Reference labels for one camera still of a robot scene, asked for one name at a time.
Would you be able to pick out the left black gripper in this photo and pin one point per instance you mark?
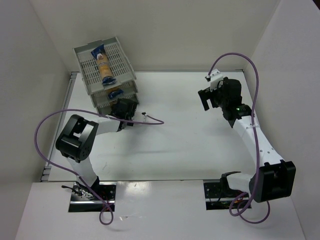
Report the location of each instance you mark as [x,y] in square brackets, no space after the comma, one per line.
[119,109]

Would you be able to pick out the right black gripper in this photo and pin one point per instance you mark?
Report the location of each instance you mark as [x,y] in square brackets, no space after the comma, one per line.
[208,95]

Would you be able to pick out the grey tray shelf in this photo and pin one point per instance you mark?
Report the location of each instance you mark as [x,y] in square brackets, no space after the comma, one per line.
[120,67]

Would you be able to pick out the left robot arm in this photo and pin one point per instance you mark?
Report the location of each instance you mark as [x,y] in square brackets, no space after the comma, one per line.
[76,140]

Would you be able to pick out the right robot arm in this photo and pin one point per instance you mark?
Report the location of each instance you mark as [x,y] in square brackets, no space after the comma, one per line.
[274,177]

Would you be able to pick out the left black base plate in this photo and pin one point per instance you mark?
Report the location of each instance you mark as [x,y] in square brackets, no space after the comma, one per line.
[83,201]

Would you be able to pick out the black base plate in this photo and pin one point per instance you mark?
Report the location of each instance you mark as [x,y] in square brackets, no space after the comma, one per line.
[216,198]
[83,201]

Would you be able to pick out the aluminium rail left edge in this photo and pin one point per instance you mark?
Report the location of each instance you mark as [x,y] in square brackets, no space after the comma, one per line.
[61,116]

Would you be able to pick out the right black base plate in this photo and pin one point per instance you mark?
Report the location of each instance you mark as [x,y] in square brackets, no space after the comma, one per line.
[216,198]

